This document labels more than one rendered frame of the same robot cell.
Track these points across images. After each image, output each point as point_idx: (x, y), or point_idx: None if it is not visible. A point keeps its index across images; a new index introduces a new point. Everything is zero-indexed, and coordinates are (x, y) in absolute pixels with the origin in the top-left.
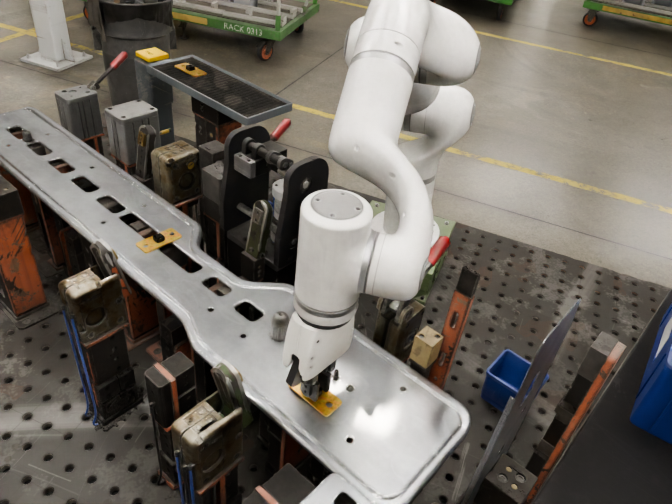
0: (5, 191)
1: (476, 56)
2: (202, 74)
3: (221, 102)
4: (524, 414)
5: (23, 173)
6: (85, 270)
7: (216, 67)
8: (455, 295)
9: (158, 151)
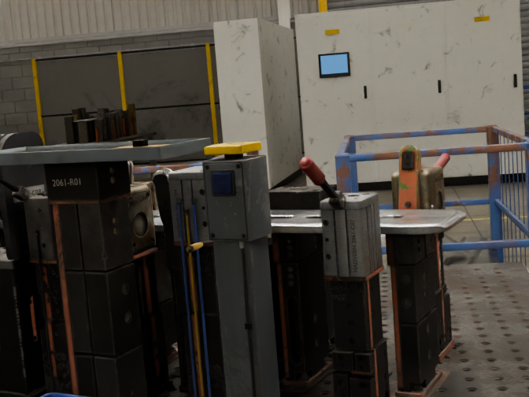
0: (272, 190)
1: None
2: (116, 147)
3: (67, 149)
4: None
5: (300, 209)
6: (139, 183)
7: (101, 150)
8: None
9: (138, 184)
